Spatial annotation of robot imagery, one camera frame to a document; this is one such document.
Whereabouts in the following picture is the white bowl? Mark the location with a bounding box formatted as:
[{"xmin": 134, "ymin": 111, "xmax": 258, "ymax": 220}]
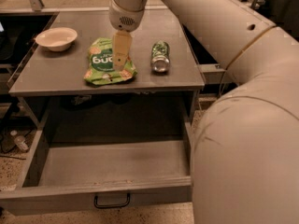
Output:
[{"xmin": 36, "ymin": 27, "xmax": 78, "ymax": 52}]

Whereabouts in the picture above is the grey cabinet counter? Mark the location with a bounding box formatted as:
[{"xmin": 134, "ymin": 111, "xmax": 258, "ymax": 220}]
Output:
[{"xmin": 8, "ymin": 9, "xmax": 206, "ymax": 142}]

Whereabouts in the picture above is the plastic bottle on floor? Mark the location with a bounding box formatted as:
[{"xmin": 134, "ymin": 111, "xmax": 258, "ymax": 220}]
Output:
[{"xmin": 10, "ymin": 130, "xmax": 29, "ymax": 152}]

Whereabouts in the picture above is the grey wall bracket box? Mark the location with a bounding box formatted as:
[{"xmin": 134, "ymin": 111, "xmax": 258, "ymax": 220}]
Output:
[{"xmin": 199, "ymin": 63, "xmax": 232, "ymax": 85}]

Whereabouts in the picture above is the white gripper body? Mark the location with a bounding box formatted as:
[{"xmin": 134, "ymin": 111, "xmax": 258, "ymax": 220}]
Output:
[{"xmin": 109, "ymin": 0, "xmax": 146, "ymax": 32}]

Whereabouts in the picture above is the green soda can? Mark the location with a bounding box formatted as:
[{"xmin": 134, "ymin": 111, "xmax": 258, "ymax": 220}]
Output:
[{"xmin": 150, "ymin": 41, "xmax": 170, "ymax": 73}]

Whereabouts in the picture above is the green rice chip bag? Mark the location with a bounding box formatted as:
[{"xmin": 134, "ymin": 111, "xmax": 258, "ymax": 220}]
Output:
[{"xmin": 84, "ymin": 37, "xmax": 137, "ymax": 86}]

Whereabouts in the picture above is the grey open drawer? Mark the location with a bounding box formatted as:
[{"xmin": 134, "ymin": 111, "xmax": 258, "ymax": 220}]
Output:
[{"xmin": 0, "ymin": 124, "xmax": 192, "ymax": 216}]

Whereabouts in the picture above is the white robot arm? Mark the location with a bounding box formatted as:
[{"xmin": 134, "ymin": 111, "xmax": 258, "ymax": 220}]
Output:
[{"xmin": 110, "ymin": 0, "xmax": 299, "ymax": 224}]

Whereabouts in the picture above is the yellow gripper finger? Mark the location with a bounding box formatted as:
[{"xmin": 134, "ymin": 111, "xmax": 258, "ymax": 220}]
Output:
[{"xmin": 112, "ymin": 31, "xmax": 132, "ymax": 71}]

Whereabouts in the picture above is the black drawer handle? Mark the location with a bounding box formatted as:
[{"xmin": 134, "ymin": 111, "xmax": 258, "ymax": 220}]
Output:
[{"xmin": 93, "ymin": 193, "xmax": 131, "ymax": 209}]

